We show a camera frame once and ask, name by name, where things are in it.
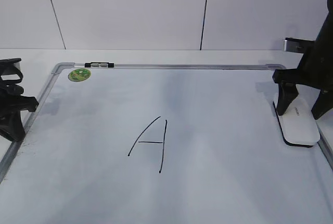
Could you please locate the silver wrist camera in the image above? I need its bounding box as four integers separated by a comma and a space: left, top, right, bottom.
284, 38, 314, 54
1, 58, 23, 78

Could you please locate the white board eraser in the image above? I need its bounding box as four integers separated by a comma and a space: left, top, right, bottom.
276, 96, 320, 147

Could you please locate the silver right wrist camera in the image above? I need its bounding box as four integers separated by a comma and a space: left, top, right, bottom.
284, 38, 314, 54

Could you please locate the round green sticker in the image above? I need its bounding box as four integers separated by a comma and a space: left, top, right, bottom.
68, 68, 91, 82

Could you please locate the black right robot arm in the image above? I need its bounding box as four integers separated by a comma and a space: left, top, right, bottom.
272, 0, 332, 120

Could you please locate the white board with grey frame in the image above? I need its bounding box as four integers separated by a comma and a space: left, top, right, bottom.
1, 65, 332, 223

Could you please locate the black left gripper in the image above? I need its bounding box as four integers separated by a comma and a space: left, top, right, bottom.
1, 81, 39, 141

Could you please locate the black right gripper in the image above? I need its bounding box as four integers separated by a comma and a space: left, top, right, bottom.
272, 69, 332, 120

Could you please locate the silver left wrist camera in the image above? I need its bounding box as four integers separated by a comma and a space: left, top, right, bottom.
1, 58, 23, 78

